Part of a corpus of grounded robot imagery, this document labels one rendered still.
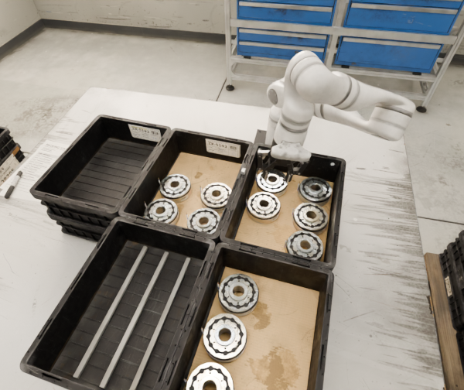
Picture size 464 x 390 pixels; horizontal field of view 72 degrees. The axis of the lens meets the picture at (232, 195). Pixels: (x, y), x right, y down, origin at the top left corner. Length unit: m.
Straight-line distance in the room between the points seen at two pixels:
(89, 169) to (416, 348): 1.17
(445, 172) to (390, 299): 1.69
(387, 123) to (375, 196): 0.48
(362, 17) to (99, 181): 2.18
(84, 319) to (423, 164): 2.34
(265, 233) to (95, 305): 0.50
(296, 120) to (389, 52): 2.20
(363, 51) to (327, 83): 2.19
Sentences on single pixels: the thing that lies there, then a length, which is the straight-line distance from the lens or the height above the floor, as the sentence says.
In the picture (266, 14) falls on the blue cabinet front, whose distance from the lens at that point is 2.76.
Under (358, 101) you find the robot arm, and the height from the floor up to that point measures 1.23.
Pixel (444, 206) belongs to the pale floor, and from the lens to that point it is 2.44.
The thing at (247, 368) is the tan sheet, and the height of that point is 0.83.
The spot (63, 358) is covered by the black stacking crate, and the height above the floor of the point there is 0.83.
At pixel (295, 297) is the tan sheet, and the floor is 0.83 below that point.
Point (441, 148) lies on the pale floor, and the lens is 2.87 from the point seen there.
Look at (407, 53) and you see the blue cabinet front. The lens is 2.91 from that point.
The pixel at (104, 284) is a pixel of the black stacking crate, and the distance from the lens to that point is 0.96.
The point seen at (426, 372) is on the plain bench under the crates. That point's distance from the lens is 1.08.
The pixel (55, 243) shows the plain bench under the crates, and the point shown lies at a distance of 1.27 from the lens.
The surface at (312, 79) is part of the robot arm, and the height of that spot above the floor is 1.32.
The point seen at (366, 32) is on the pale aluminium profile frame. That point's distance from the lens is 2.75.
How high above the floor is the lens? 1.64
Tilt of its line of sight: 51 degrees down
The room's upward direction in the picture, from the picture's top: 2 degrees counter-clockwise
